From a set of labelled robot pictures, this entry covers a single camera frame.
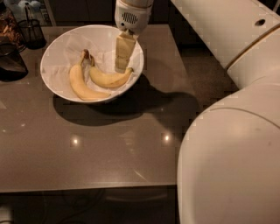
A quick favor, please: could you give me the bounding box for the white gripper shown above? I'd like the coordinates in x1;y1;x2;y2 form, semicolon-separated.
115;0;154;73

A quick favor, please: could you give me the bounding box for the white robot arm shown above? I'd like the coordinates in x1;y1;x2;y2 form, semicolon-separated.
171;0;280;224

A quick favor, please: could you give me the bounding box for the glass jar with snacks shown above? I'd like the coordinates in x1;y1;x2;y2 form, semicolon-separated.
0;0;25;52

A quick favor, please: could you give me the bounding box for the black mesh pen cup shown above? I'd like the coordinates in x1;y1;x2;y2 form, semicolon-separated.
17;3;47;50

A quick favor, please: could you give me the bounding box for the yellow banana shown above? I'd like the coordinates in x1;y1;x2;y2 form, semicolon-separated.
89;55;133;88
69;50;109;102

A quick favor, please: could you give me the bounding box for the dark tinted glass container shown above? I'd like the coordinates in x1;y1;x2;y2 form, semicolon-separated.
0;43;28;81

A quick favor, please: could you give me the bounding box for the white paper bowl liner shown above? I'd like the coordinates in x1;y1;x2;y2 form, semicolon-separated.
40;25;144;103

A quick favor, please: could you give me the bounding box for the white bowl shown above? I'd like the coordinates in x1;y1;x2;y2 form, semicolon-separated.
40;25;144;102

